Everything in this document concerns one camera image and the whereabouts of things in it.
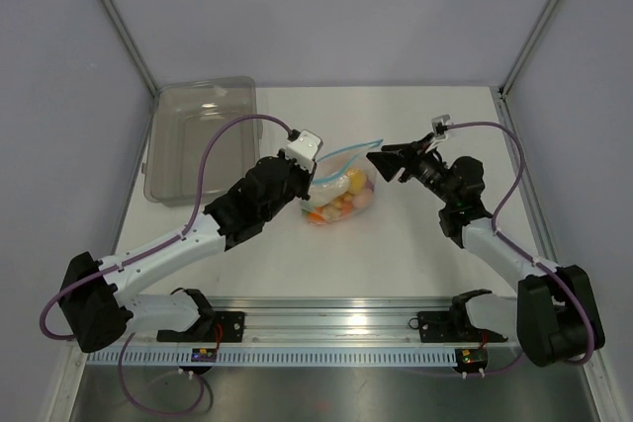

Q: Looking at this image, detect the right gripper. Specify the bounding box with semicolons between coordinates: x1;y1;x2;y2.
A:
367;132;457;207

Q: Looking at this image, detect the zip top bag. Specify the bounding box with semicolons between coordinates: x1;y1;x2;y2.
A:
300;139;383;225

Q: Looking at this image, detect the clear plastic container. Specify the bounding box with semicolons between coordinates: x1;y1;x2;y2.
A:
142;76;263;207

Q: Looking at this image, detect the white fake radish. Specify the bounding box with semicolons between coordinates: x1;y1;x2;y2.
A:
308;176;349;208

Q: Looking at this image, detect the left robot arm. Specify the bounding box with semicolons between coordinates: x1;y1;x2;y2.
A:
58;152;317;353

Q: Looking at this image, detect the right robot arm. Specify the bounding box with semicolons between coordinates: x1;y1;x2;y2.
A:
367;134;605;367

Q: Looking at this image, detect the yellow fake fruit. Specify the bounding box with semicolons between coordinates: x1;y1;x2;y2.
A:
346;169;368;195

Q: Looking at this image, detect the orange fake fruit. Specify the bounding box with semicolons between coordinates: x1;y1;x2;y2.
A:
306;212;326;224

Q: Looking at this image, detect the left controller board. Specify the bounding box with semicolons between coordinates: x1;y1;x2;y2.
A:
191;348;218;363

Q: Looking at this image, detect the controller board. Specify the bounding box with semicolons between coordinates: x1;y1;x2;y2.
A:
191;348;218;363
457;348;489;371

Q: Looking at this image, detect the right controller board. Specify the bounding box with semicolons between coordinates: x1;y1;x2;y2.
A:
457;348;489;371

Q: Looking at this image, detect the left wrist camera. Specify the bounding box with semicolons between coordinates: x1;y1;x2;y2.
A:
283;129;323;172

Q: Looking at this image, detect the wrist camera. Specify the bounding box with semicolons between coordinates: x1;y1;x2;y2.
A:
283;129;323;172
431;115;452;140

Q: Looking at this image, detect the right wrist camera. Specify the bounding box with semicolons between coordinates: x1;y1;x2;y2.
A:
431;115;452;140

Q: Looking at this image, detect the right frame post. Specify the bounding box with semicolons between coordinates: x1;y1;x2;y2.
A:
497;0;564;101

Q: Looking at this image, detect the frame post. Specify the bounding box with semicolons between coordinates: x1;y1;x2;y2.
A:
97;0;158;98
497;0;564;101

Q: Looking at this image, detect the aluminium mounting rail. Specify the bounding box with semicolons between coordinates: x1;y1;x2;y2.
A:
133;296;520;347

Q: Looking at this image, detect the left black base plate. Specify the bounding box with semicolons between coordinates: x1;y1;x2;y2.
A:
156;311;245;343

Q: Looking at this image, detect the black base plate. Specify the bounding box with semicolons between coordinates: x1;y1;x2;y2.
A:
415;310;508;344
156;311;245;343

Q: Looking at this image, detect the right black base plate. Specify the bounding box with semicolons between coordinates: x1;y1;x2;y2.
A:
415;310;508;344

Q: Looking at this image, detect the white slotted cable duct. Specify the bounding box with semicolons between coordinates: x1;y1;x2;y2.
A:
87;346;457;368

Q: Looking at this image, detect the left frame post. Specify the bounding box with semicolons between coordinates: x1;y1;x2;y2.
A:
97;0;158;98

